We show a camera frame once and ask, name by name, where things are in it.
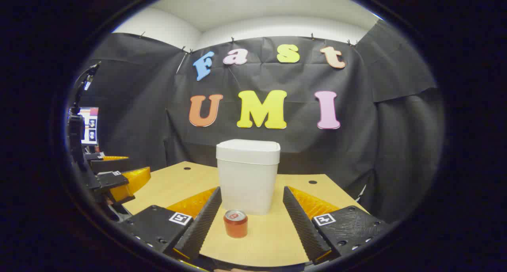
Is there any white desktop garbage bin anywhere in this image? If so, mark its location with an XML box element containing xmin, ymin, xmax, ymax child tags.
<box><xmin>216</xmin><ymin>139</ymin><xmax>281</xmax><ymax>215</ymax></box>

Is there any black backdrop cloth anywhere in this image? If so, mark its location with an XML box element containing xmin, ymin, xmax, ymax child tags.
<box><xmin>69</xmin><ymin>21</ymin><xmax>445</xmax><ymax>225</ymax></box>

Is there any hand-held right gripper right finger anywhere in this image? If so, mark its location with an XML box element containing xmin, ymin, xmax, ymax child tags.
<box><xmin>282</xmin><ymin>186</ymin><xmax>391</xmax><ymax>265</ymax></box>

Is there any red pop can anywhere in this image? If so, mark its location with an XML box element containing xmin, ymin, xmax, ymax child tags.
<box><xmin>223</xmin><ymin>209</ymin><xmax>248</xmax><ymax>239</ymax></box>

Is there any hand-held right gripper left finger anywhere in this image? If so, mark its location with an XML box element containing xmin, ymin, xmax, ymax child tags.
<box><xmin>118</xmin><ymin>186</ymin><xmax>223</xmax><ymax>262</ymax></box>

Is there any wooden desktop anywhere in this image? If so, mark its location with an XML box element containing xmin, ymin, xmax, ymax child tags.
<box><xmin>123</xmin><ymin>161</ymin><xmax>367</xmax><ymax>268</ymax></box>

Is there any computer monitor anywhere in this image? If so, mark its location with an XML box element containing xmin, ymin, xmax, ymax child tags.
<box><xmin>79</xmin><ymin>107</ymin><xmax>99</xmax><ymax>146</ymax></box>

